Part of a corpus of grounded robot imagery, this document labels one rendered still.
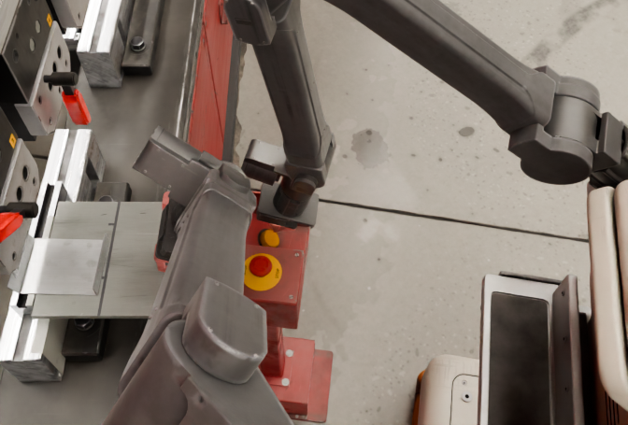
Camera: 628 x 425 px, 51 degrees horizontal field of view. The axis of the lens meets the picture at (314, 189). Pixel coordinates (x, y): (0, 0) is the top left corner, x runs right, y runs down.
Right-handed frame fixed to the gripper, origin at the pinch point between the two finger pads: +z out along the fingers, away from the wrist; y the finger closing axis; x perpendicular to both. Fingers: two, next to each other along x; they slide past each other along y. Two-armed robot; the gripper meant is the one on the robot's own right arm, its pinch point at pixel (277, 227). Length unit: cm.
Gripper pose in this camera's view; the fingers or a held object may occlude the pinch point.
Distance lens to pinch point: 121.1
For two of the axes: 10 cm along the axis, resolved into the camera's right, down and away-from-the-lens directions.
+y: -9.5, -2.4, -1.8
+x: -1.1, 8.3, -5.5
